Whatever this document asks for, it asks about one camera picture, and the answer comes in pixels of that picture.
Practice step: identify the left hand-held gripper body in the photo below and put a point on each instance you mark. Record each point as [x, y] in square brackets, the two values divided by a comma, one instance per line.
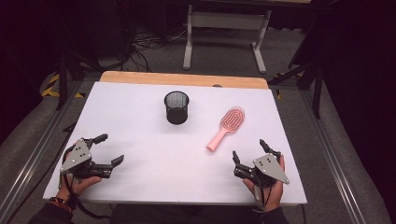
[76, 157]

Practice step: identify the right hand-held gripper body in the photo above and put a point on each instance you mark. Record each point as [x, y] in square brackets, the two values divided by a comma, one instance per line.
[270, 168]

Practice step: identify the pink hairbrush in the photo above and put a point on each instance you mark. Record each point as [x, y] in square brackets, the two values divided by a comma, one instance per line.
[219, 138]

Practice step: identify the black mesh pen holder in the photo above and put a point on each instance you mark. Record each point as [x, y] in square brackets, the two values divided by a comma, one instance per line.
[176, 116]

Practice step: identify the person's right hand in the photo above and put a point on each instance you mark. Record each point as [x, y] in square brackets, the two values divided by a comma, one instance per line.
[275, 194]

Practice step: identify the person's left hand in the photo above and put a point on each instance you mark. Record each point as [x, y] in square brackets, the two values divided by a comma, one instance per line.
[81, 184]

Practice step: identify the white board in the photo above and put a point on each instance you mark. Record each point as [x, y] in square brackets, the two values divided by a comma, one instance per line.
[149, 177]

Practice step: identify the black metal stand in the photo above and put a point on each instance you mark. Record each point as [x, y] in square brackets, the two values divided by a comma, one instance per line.
[63, 81]
[317, 90]

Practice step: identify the yellow black hazard tape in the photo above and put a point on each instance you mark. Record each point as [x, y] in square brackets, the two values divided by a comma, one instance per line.
[49, 90]

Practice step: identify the person's lap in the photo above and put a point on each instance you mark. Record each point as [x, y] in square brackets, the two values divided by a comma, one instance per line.
[186, 215]

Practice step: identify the grey table grommet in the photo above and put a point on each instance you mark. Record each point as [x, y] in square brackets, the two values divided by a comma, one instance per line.
[217, 85]

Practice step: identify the wooden table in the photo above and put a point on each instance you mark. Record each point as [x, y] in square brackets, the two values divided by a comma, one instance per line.
[174, 79]

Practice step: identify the black table bracket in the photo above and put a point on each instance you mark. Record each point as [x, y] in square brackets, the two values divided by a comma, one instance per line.
[70, 127]

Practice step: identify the aluminium rail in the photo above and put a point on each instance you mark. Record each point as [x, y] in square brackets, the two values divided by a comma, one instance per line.
[31, 161]
[336, 174]

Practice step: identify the grey metal desk frame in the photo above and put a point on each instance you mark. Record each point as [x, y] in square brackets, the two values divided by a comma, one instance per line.
[227, 21]

